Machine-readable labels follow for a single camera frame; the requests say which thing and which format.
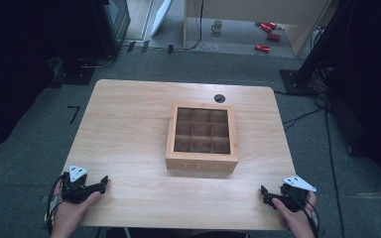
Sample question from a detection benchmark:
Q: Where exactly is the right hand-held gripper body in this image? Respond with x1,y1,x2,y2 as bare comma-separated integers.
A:
276,175,318,213

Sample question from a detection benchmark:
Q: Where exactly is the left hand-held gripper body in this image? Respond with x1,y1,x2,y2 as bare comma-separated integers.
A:
61,165,97,205

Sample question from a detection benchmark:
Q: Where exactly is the person's left hand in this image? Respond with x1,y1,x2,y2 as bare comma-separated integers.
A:
50,179,102,238

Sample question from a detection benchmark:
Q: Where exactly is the person's right hand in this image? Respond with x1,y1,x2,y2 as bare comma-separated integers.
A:
271,190,318,238

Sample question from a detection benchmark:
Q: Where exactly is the wooden compartment box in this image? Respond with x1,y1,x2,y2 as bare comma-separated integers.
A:
165,102,240,174

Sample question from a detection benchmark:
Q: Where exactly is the black stand base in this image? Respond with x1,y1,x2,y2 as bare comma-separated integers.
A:
51,57,96,87
279,68,322,97

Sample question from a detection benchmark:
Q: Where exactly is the grey mug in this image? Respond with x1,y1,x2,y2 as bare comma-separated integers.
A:
210,19,224,35

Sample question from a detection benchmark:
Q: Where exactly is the white board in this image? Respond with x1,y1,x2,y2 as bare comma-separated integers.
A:
150,0,174,38

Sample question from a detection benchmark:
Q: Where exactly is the right hand-held gripper cable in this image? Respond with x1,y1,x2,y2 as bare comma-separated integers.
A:
286,188,321,238

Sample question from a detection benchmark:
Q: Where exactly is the hand-held gripper cable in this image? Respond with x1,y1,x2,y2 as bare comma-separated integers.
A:
286,188,321,238
44,174,66,236

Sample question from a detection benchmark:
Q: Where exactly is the left hand-held gripper cable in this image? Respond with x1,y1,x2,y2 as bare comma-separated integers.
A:
44,174,66,236

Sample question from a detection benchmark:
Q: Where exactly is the black floor cable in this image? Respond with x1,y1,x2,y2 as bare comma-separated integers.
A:
282,106,326,133
322,95,346,238

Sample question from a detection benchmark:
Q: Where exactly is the black hanging cable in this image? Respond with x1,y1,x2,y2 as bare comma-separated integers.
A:
173,0,205,52

